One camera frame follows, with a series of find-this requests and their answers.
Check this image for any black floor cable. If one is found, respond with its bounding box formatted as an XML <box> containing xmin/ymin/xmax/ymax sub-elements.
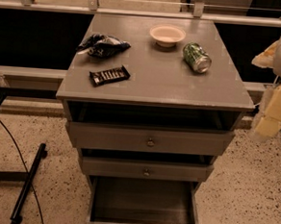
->
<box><xmin>0</xmin><ymin>112</ymin><xmax>53</xmax><ymax>224</ymax></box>

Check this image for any green soda can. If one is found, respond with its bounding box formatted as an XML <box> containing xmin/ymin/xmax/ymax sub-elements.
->
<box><xmin>182</xmin><ymin>42</ymin><xmax>212</xmax><ymax>74</ymax></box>

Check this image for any grey middle drawer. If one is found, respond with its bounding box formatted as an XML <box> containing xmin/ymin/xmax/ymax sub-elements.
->
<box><xmin>79</xmin><ymin>149</ymin><xmax>214</xmax><ymax>182</ymax></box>

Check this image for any grey top drawer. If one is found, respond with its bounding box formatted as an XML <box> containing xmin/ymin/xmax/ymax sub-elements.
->
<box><xmin>64</xmin><ymin>100</ymin><xmax>238</xmax><ymax>160</ymax></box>

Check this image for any grey drawer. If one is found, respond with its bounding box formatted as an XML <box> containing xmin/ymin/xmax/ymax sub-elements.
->
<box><xmin>83</xmin><ymin>177</ymin><xmax>199</xmax><ymax>224</ymax></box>
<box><xmin>64</xmin><ymin>100</ymin><xmax>238</xmax><ymax>160</ymax></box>
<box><xmin>79</xmin><ymin>149</ymin><xmax>214</xmax><ymax>182</ymax></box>

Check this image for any grey wooden drawer cabinet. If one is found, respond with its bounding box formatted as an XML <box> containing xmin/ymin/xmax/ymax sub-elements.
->
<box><xmin>57</xmin><ymin>13</ymin><xmax>253</xmax><ymax>185</ymax></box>

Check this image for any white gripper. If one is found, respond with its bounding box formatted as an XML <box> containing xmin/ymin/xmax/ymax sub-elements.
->
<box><xmin>255</xmin><ymin>86</ymin><xmax>281</xmax><ymax>137</ymax></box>

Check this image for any white paper bowl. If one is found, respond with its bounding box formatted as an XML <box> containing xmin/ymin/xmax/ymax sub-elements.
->
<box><xmin>150</xmin><ymin>25</ymin><xmax>186</xmax><ymax>48</ymax></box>

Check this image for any black crumpled chip bag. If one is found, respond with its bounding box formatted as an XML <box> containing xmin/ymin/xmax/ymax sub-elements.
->
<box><xmin>76</xmin><ymin>34</ymin><xmax>131</xmax><ymax>59</ymax></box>

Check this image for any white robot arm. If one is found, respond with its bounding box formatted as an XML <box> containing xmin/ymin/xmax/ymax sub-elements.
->
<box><xmin>251</xmin><ymin>17</ymin><xmax>281</xmax><ymax>141</ymax></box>

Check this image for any black metal stand leg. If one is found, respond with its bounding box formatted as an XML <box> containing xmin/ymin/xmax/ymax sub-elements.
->
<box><xmin>0</xmin><ymin>143</ymin><xmax>47</xmax><ymax>224</ymax></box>

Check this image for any black candy bar wrapper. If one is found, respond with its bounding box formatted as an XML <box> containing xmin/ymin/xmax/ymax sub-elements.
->
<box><xmin>89</xmin><ymin>65</ymin><xmax>131</xmax><ymax>87</ymax></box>

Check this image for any metal railing frame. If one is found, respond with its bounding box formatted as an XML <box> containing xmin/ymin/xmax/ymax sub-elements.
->
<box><xmin>0</xmin><ymin>0</ymin><xmax>281</xmax><ymax>109</ymax></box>

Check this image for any grey bottom drawer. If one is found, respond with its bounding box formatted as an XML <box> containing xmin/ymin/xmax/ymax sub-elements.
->
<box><xmin>83</xmin><ymin>177</ymin><xmax>199</xmax><ymax>224</ymax></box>

